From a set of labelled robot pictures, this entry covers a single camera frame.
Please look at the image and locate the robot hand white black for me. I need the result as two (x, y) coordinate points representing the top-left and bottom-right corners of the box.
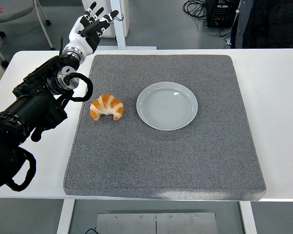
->
(64, 1), (120, 56)

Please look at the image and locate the croissant bread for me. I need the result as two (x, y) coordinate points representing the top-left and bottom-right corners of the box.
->
(89, 93), (125, 121)

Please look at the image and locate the grey round plate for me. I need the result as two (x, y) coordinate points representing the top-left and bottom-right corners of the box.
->
(136, 81), (199, 132)

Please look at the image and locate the grey metal plate with screws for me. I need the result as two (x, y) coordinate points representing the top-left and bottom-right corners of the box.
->
(95, 212), (219, 234)

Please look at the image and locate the grey wheeled chair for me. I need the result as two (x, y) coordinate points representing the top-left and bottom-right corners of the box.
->
(0, 0), (57, 68)

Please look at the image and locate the grey felt mat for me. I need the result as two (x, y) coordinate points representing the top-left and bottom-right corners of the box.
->
(63, 54), (267, 202)

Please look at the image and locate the black electronics box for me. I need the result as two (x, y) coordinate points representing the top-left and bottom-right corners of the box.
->
(206, 0), (241, 28)

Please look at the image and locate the white table leg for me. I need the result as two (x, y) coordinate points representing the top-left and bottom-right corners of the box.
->
(56, 199), (76, 234)
(239, 201), (258, 234)

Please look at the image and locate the thin black cable loop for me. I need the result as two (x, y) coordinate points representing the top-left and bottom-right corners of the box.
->
(113, 13), (125, 25)

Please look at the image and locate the black floor cable bundle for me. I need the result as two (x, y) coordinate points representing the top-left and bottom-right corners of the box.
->
(182, 0), (231, 39)

